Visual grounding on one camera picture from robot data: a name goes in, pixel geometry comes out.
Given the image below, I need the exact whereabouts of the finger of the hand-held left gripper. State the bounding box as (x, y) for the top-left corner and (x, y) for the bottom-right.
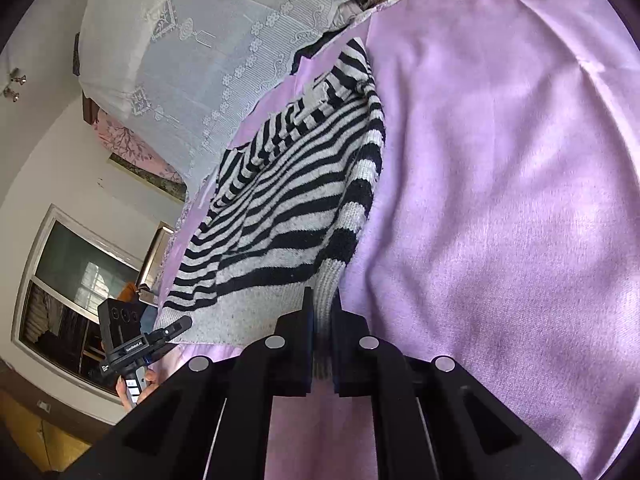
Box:
(142, 316), (193, 356)

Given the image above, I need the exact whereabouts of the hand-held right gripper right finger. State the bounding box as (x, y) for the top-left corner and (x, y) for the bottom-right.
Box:
(331, 290), (583, 480)

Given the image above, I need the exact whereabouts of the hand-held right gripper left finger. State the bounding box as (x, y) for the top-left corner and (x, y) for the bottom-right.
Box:
(65, 286), (315, 480)

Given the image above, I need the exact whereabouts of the black grey striped sweater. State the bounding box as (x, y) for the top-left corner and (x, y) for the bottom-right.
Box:
(160, 37), (387, 381)

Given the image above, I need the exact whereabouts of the person's left hand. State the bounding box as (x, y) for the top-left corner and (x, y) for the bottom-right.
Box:
(115, 369), (160, 413)

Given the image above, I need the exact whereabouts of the metal framed panel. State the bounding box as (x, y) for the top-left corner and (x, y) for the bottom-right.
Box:
(137, 221), (176, 291)

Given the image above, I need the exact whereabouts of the dark glass window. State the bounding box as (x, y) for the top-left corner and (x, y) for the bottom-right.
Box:
(11, 204), (173, 403)

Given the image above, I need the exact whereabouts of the dark marbled board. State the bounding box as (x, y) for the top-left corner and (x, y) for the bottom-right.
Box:
(107, 152), (188, 203)

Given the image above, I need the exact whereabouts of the yellow wooden panel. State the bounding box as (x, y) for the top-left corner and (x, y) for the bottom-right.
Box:
(0, 387), (98, 473)

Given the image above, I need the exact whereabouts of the pink floral pillow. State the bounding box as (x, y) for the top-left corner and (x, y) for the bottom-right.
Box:
(95, 109), (186, 186)

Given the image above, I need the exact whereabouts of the purple bed sheet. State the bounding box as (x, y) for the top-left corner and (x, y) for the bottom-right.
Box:
(155, 0), (636, 480)

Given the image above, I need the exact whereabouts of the dark striped cloth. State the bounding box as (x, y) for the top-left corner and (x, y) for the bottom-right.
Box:
(290, 30), (351, 73)

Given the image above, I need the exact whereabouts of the white lace cover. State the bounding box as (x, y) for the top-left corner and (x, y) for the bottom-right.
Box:
(77, 0), (388, 188)

